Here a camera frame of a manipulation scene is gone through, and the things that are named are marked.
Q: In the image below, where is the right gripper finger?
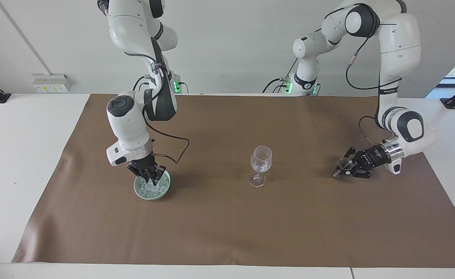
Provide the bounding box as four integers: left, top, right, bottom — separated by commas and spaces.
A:
150, 164, 167, 181
134, 169, 155, 186

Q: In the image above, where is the clear wine glass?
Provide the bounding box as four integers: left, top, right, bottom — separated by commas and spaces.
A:
248, 145, 273, 188

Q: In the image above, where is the pale green bowl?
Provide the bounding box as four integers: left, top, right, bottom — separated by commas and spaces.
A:
134, 170, 172, 201

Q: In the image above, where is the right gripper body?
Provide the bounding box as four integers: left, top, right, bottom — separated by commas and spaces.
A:
127, 153, 158, 173

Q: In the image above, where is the black cable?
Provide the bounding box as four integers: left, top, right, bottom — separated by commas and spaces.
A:
358, 115, 387, 146
345, 23, 403, 91
142, 88, 191, 164
262, 57, 300, 94

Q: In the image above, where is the small metal measuring cup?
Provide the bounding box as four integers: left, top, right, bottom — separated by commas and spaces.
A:
332, 157, 354, 180

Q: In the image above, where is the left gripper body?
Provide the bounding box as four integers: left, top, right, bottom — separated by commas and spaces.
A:
361, 146, 391, 170

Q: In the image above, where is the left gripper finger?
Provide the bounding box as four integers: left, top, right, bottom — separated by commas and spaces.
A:
343, 165, 371, 180
343, 146, 364, 160

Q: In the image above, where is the white wall socket box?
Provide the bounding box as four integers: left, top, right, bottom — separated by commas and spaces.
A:
31, 73, 73, 94

